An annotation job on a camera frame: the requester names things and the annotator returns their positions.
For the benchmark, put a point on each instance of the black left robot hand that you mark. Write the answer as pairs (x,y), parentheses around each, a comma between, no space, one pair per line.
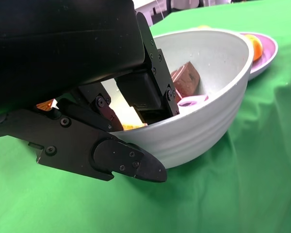
(63,48)

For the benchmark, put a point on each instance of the orange white twisted bread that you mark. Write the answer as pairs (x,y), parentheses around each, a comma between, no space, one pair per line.
(203,27)

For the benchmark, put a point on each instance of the pale grey-green bowl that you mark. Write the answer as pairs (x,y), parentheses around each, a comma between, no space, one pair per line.
(196,136)

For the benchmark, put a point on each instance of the orange wicker basket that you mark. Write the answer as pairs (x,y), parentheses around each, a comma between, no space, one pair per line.
(44,105)

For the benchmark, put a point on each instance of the yellow cake slice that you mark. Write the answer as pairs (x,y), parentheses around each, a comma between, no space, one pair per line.
(133,126)

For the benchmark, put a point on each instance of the brown chocolate cake slice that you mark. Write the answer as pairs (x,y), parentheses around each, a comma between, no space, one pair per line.
(186,80)

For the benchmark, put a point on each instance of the pink cake slice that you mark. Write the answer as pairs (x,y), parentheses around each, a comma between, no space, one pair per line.
(194,100)

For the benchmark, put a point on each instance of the lavender round plate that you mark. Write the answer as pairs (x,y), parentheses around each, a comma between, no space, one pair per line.
(266,55)

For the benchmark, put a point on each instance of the green tablecloth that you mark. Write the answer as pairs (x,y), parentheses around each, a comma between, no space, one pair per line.
(232,194)

